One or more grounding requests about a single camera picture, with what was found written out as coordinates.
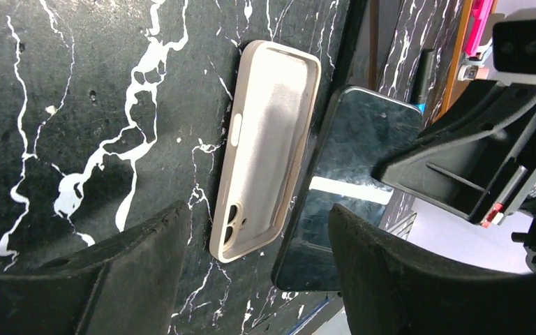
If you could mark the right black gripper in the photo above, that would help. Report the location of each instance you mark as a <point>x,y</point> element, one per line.
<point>478,161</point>

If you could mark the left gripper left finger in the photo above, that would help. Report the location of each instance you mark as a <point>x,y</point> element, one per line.
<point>126,284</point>

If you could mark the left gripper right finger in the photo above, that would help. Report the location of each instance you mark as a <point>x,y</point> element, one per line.
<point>390,286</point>

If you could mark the black smartphone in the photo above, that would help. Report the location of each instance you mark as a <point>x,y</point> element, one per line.
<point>360,128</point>

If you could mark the beige phone case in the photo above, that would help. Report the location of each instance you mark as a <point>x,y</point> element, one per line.
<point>272,109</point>

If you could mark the blue capped black marker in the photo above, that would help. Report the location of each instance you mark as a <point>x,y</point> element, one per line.
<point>422,79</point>

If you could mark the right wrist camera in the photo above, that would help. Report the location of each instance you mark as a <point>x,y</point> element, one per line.
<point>514,47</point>

